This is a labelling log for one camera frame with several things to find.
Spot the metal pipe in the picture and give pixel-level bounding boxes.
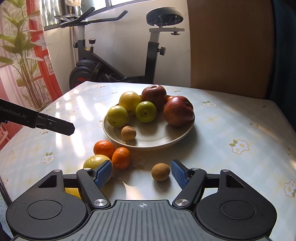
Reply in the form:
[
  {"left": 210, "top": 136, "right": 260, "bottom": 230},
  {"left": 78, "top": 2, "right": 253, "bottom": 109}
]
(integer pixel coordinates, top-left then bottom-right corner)
[{"left": 68, "top": 7, "right": 77, "bottom": 67}]

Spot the yellow lemon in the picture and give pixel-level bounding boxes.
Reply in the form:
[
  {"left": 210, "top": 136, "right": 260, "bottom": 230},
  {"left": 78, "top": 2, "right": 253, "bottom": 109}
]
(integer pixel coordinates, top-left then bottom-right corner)
[{"left": 119, "top": 91, "right": 142, "bottom": 115}]

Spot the printed curtain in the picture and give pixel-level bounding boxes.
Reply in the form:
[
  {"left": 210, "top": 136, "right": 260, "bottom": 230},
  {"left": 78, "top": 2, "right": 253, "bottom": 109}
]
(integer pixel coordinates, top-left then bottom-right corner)
[{"left": 0, "top": 0, "right": 63, "bottom": 149}]

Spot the green apple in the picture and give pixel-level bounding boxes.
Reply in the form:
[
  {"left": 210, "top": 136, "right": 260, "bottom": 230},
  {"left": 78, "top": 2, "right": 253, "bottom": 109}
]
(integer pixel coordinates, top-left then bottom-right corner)
[
  {"left": 107, "top": 105, "right": 129, "bottom": 128},
  {"left": 135, "top": 101, "right": 157, "bottom": 123}
]

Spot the large orange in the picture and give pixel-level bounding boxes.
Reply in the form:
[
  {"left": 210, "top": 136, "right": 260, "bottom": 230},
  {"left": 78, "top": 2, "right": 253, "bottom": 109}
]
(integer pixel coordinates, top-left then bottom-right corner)
[{"left": 64, "top": 187, "right": 82, "bottom": 200}]

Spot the window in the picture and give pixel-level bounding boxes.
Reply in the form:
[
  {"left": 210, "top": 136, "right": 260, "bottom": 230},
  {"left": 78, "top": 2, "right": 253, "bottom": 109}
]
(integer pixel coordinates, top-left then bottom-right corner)
[{"left": 42, "top": 0, "right": 186, "bottom": 31}]

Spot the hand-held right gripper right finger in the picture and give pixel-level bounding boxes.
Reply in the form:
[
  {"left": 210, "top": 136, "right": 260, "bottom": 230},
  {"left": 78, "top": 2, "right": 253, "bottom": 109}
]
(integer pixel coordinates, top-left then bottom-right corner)
[{"left": 171, "top": 159, "right": 250, "bottom": 207}]

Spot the brown longan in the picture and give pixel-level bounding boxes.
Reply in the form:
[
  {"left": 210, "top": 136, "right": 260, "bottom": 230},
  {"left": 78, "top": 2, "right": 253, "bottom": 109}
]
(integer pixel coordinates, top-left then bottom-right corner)
[
  {"left": 151, "top": 163, "right": 171, "bottom": 182},
  {"left": 121, "top": 126, "right": 137, "bottom": 141}
]

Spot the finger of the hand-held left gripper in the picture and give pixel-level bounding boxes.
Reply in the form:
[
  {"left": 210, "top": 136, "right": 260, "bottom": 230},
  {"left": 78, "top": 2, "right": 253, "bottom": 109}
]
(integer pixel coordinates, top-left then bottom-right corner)
[{"left": 35, "top": 113, "right": 75, "bottom": 136}]

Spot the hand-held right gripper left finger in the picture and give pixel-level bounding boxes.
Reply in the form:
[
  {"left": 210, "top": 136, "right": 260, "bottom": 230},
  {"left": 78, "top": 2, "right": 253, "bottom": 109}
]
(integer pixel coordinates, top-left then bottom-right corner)
[{"left": 35, "top": 160, "right": 113, "bottom": 208}]

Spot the red apple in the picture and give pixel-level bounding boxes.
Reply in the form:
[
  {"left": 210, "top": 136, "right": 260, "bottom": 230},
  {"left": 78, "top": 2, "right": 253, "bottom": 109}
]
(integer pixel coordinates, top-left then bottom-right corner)
[
  {"left": 141, "top": 85, "right": 167, "bottom": 112},
  {"left": 163, "top": 95, "right": 195, "bottom": 127}
]

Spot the yellow-green lemon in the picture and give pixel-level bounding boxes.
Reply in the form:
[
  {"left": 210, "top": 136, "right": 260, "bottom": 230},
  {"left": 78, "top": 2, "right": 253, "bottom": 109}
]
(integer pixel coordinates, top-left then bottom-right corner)
[{"left": 83, "top": 154, "right": 114, "bottom": 183}]

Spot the black exercise bike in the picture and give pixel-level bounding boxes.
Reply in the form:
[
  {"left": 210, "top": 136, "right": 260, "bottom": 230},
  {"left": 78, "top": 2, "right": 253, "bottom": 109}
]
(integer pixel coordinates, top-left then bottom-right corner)
[{"left": 54, "top": 6, "right": 186, "bottom": 91}]

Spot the cream round plate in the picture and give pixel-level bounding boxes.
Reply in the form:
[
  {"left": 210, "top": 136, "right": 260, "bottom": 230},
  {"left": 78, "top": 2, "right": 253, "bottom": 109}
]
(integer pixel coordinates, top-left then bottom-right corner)
[{"left": 103, "top": 94, "right": 195, "bottom": 151}]

